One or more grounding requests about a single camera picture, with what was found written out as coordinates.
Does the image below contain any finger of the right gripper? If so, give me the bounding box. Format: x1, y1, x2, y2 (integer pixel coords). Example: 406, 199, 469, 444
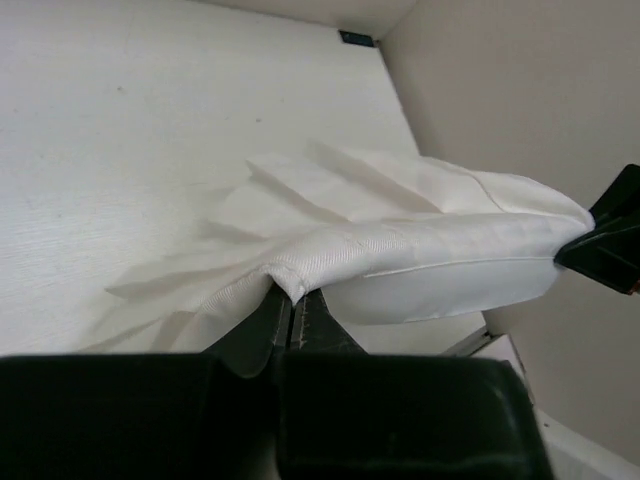
554, 234, 639, 295
590, 164, 640, 227

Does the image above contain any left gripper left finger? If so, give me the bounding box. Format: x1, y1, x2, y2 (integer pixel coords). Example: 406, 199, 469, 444
1, 287, 292, 479

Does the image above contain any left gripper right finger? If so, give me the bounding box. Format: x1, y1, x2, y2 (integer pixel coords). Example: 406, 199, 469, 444
284, 292, 553, 479

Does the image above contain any white pleated skirt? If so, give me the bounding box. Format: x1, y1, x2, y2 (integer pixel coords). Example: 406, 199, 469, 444
83, 143, 595, 352

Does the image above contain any right corner black label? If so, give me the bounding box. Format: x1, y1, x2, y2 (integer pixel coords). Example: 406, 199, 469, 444
338, 30, 376, 48

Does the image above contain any aluminium front table rail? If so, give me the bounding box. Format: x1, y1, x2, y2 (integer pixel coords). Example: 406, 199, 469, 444
445, 329, 498, 357

